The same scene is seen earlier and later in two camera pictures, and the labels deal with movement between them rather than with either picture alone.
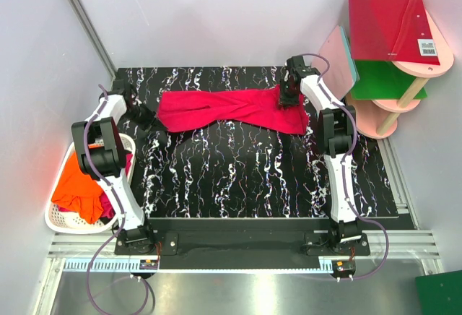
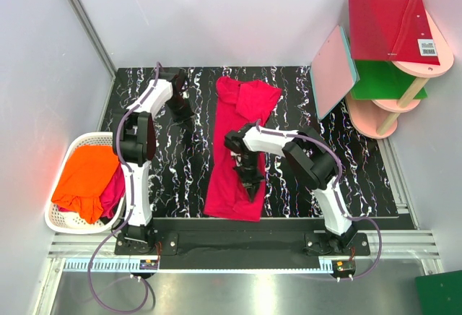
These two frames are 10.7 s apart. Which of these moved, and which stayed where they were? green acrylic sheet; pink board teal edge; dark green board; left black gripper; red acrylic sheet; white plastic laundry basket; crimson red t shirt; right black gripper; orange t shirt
Moved: right black gripper; left black gripper; crimson red t shirt
Stayed: dark green board; orange t shirt; pink board teal edge; green acrylic sheet; white plastic laundry basket; red acrylic sheet
